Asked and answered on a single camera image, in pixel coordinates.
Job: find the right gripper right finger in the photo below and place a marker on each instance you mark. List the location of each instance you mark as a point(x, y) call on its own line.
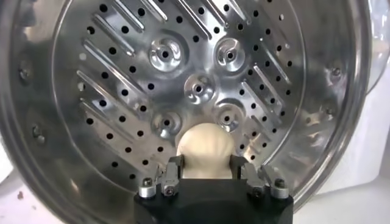
point(259, 182)

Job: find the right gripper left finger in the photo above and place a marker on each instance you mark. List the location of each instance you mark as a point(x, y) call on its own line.
point(167, 182)

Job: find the white electric cooker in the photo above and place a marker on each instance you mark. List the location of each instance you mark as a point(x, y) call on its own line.
point(359, 137)

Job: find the white steamed baozi bun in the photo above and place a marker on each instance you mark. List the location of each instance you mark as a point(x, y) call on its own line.
point(205, 149)

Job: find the stainless steel steamer basket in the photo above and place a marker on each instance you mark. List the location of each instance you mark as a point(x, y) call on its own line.
point(122, 91)

